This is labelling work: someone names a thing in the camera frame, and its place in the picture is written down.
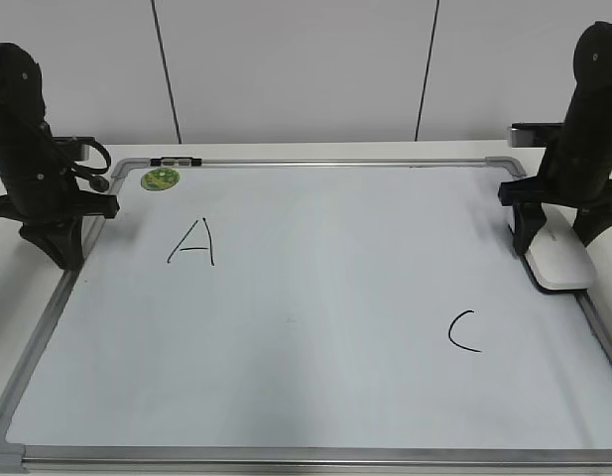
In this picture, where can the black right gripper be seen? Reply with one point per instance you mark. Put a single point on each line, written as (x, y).
(575, 172)

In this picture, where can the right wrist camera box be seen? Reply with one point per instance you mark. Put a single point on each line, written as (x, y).
(532, 135)

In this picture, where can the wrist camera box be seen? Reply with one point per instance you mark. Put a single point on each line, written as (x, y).
(532, 135)
(76, 147)

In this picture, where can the black marker holder clip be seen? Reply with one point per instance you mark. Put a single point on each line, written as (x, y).
(175, 162)

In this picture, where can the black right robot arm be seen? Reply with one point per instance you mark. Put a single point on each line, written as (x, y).
(592, 69)

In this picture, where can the green round magnet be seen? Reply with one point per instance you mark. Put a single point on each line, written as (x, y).
(160, 179)

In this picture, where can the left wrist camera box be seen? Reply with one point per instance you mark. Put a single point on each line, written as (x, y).
(76, 147)

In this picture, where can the white magnetic whiteboard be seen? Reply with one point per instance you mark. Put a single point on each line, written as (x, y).
(289, 315)

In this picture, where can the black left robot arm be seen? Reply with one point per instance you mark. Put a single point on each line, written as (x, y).
(21, 89)

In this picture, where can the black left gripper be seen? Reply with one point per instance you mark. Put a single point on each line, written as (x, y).
(49, 192)

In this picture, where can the white whiteboard eraser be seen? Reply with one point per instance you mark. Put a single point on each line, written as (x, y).
(557, 262)

